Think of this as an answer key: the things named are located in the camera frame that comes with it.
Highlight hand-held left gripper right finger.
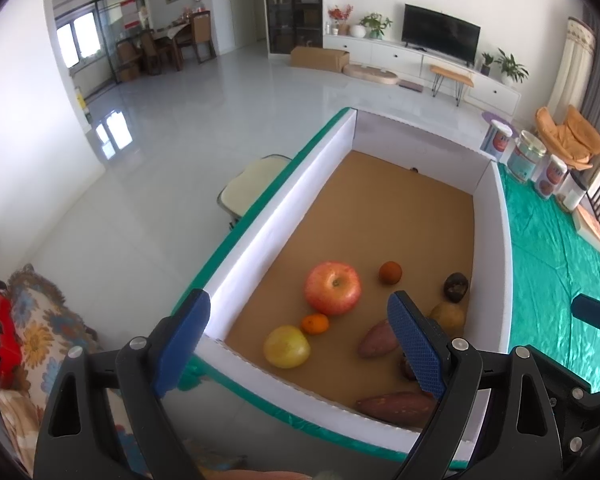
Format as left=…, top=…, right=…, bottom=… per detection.
left=386, top=290, right=563, bottom=480

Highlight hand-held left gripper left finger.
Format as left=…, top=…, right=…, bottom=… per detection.
left=32, top=288, right=212, bottom=480

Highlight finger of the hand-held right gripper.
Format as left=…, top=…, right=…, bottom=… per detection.
left=535, top=347, right=600, bottom=476
left=571, top=294, right=600, bottom=335

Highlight green-brown round fruit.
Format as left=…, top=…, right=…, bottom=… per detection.
left=429, top=302, right=466, bottom=336

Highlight short sweet potato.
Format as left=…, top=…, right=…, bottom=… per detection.
left=357, top=321, right=401, bottom=359

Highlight long sweet potato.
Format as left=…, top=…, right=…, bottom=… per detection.
left=355, top=391, right=438, bottom=423

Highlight dark wrinkled fruit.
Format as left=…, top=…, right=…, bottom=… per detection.
left=442, top=272, right=470, bottom=304

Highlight small red-brown fruit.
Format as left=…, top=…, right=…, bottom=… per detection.
left=378, top=260, right=403, bottom=286

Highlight yellow apple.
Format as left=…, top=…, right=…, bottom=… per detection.
left=263, top=325, right=311, bottom=369

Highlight large red apple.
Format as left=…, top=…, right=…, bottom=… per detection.
left=303, top=261, right=363, bottom=317

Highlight small orange tangerine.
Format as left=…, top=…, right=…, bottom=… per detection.
left=301, top=313, right=329, bottom=336

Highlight white foam box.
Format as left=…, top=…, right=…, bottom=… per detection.
left=177, top=107, right=515, bottom=463

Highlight green satin tablecloth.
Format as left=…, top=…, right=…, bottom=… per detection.
left=172, top=107, right=600, bottom=471

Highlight white jar black lid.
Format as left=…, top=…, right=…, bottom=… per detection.
left=555, top=175, right=588, bottom=212

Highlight red label tin can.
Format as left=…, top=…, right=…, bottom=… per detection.
left=534, top=154, right=569, bottom=201
left=481, top=121, right=515, bottom=163

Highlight floral knitted cover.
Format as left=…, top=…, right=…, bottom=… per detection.
left=0, top=264, right=101, bottom=461

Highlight cream cushioned stool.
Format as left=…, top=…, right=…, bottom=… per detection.
left=216, top=154, right=293, bottom=221

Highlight clear glass jar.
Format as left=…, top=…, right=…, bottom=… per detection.
left=507, top=130, right=547, bottom=183

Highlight orange lounge chair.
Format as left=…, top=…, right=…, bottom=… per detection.
left=535, top=105, right=600, bottom=171

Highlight covered standing air conditioner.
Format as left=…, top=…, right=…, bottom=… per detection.
left=547, top=16, right=597, bottom=121

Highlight large green potted plant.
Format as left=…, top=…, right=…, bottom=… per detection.
left=495, top=48, right=530, bottom=85

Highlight wooden stool hairpin legs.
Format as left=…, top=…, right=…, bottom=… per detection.
left=430, top=64, right=475, bottom=107

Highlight round floor cushion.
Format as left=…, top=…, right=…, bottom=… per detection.
left=342, top=62, right=400, bottom=86

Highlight white television cabinet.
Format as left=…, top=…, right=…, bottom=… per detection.
left=322, top=34, right=522, bottom=116

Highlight cardboard box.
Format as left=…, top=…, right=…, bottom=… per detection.
left=290, top=46, right=350, bottom=72

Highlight wooden dining chair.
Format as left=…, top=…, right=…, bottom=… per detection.
left=187, top=10, right=216, bottom=63

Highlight flat screen television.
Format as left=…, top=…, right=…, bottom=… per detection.
left=401, top=4, right=482, bottom=67

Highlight leafy potted plant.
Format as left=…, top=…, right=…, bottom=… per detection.
left=359, top=12, right=394, bottom=40

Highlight red flower bouquet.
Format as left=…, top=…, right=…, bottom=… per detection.
left=328, top=5, right=354, bottom=36

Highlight dark glass display cabinet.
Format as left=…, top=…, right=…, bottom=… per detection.
left=262, top=0, right=324, bottom=56

